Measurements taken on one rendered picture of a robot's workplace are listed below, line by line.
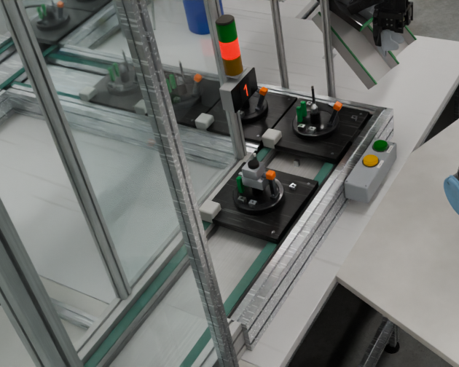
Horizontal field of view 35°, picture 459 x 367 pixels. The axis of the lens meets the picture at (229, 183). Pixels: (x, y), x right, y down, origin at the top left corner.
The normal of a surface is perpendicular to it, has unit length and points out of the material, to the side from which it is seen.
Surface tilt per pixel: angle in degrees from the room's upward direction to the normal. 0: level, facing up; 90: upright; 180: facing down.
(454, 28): 0
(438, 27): 0
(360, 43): 45
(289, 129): 0
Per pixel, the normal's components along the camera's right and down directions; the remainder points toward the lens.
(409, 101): -0.16, -0.75
